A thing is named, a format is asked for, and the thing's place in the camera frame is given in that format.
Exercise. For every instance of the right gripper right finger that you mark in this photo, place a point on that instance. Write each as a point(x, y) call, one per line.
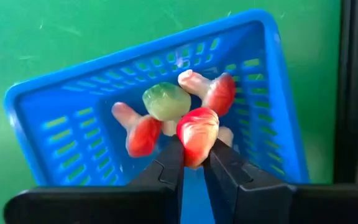
point(238, 193)

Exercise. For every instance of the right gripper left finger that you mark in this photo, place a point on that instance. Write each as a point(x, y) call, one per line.
point(169, 174)

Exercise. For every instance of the red cap toy mushroom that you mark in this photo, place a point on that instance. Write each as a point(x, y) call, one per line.
point(219, 93)
point(197, 133)
point(143, 137)

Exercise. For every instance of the green cap toy mushroom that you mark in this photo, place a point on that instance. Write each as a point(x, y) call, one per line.
point(166, 101)

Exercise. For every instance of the blue plastic basket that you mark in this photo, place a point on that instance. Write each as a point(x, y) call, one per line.
point(30, 105)

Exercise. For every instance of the green table mat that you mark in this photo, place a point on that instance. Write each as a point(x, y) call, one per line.
point(26, 31)

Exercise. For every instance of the black aluminium table frame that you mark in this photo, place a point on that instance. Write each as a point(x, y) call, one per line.
point(350, 93)

